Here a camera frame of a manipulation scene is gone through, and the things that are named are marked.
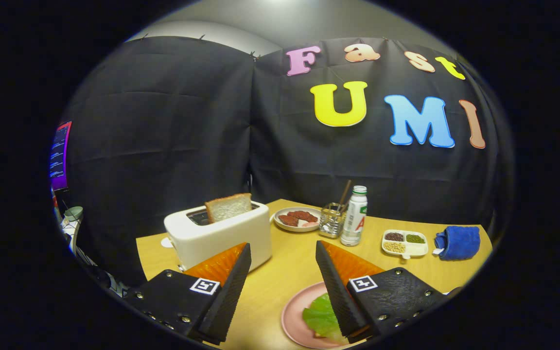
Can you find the black backdrop cloth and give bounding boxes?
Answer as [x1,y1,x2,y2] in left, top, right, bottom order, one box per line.
[54,35,514,287]

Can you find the toasted bread slice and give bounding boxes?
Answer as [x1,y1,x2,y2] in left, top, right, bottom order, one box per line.
[205,193,253,223]

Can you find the blue towel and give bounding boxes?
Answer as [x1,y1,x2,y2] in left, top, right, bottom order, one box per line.
[434,226,481,261]

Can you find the white toaster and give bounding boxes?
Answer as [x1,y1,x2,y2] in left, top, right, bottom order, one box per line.
[160,200,273,273]

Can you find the green lettuce leaf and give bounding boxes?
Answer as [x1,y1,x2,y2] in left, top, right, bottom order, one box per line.
[302,293,349,341]

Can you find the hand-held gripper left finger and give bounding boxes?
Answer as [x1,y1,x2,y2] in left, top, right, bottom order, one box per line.
[123,242,252,346]

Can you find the brown chopsticks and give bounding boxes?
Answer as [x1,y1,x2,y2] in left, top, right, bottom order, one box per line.
[337,180,352,212]

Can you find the clear glass holder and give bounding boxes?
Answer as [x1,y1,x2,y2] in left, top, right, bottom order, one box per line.
[318,203,346,239]

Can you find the white divided dish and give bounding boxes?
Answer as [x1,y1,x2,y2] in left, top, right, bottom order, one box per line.
[382,229,429,260]

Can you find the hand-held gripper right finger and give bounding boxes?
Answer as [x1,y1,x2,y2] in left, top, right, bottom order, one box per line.
[315,240,448,344]

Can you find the small grey plate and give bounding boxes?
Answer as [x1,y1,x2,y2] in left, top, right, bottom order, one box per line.
[273,207,322,232]

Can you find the pink plate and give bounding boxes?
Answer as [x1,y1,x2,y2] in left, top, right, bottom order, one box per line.
[281,281,358,350]

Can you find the white drink bottle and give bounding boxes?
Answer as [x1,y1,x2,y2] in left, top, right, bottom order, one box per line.
[340,185,368,246]

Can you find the computer monitor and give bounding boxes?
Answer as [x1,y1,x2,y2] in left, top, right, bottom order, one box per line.
[50,121,72,191]

